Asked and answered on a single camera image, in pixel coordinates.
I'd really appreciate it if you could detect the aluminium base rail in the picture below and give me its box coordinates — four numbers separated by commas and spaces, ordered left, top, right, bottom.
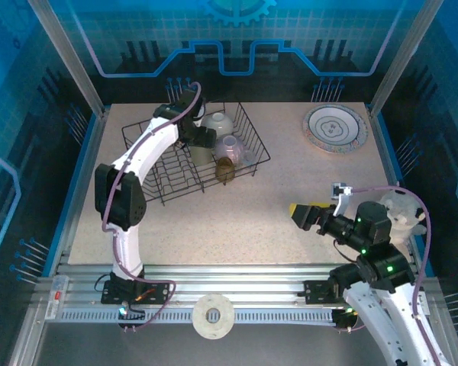
34, 262, 440, 310

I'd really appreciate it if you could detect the white plate with blue rings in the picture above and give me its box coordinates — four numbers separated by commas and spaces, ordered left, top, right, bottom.
303, 104, 366, 152

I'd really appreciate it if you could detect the lavender glass bowl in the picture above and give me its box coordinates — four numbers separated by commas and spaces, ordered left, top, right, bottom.
213, 134, 247, 163

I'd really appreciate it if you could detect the frosted pale green cup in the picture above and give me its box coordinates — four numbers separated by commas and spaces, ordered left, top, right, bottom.
189, 146, 214, 167

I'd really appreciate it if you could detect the white ring disc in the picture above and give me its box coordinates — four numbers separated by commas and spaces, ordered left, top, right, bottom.
192, 293, 236, 340

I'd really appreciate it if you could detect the black wire dish rack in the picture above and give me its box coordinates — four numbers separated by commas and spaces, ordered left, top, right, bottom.
121, 101, 272, 207

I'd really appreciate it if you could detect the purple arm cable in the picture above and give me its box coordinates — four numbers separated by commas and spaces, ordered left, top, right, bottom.
335, 185, 443, 366
101, 81, 203, 333

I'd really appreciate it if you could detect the slotted grey cable duct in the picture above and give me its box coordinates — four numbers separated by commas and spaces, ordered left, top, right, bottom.
59, 308, 339, 325

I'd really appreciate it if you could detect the aluminium frame post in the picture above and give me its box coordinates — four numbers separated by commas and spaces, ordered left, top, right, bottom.
28, 0, 110, 117
368, 0, 443, 117

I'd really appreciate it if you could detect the white ceramic bowl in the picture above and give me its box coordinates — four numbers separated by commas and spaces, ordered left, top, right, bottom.
201, 111, 236, 137

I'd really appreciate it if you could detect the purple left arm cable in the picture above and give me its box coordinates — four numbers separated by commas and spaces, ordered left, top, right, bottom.
101, 81, 203, 333

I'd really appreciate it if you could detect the black connector box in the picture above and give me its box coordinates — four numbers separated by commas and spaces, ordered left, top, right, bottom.
117, 300, 146, 332
332, 307, 362, 333

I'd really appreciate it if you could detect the amber glass cup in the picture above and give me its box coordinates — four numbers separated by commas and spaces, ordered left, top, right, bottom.
214, 156, 237, 183

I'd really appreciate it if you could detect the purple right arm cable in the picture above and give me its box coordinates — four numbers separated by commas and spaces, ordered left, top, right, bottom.
335, 185, 443, 366

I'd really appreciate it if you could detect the clear box with red part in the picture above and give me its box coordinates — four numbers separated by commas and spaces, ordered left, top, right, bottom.
47, 276, 69, 319

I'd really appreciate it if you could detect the white and black plush toy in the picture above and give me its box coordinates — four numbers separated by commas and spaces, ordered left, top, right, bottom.
379, 190, 428, 245

